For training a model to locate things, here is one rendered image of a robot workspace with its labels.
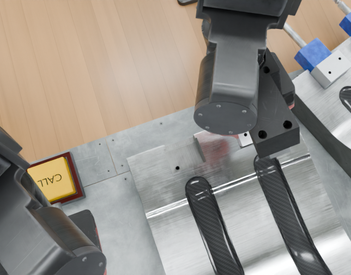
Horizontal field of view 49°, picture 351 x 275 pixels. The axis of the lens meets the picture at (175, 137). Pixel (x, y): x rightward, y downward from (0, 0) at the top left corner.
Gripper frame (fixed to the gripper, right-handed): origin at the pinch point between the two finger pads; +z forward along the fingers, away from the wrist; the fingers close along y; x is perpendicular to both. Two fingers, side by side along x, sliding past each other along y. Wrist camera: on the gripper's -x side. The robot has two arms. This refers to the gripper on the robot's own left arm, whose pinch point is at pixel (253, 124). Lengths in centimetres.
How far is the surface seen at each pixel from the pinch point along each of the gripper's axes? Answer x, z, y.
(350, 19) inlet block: 16.3, 7.0, 23.4
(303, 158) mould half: -3.8, 8.2, 5.6
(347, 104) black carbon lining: 4.0, 11.9, 16.8
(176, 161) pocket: 1.8, 4.8, -12.4
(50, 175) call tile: 6.1, 1.7, -31.7
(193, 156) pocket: 1.9, 5.4, -9.6
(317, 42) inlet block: 13.9, 6.2, 16.3
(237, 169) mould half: -2.9, 5.4, -4.3
